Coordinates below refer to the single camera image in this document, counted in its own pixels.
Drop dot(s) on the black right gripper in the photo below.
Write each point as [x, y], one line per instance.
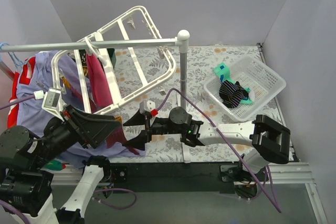
[148, 128]

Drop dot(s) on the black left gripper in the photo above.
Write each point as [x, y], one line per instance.
[76, 125]

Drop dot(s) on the magenta purple sock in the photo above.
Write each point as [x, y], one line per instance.
[117, 136]

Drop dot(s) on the teal patterned sock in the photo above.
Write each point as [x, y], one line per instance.
[223, 72]

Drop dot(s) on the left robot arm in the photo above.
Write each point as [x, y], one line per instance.
[26, 191]

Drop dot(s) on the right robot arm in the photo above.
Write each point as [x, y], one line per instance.
[270, 140]

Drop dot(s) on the white sock drying hanger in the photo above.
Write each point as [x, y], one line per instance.
[114, 35]

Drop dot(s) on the pink sock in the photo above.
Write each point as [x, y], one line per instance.
[99, 85]

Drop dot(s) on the yellow orange sock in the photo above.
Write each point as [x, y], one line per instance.
[66, 82]

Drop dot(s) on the floral table mat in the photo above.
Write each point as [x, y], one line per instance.
[200, 63]

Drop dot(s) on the lavender shirt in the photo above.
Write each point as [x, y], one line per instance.
[37, 75]

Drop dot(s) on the dark green sock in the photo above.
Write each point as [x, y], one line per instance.
[112, 56]

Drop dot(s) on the red rainbow garment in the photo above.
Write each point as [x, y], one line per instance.
[13, 115]

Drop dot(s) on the grey clothes rack stand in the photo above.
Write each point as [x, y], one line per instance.
[181, 40]

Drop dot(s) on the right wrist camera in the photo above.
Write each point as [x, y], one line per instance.
[148, 106]

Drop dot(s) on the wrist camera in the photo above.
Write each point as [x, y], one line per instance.
[52, 101]
[148, 106]

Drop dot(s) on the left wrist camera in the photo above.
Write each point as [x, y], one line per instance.
[52, 101]

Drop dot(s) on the blue wire hanger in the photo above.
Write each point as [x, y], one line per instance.
[16, 61]

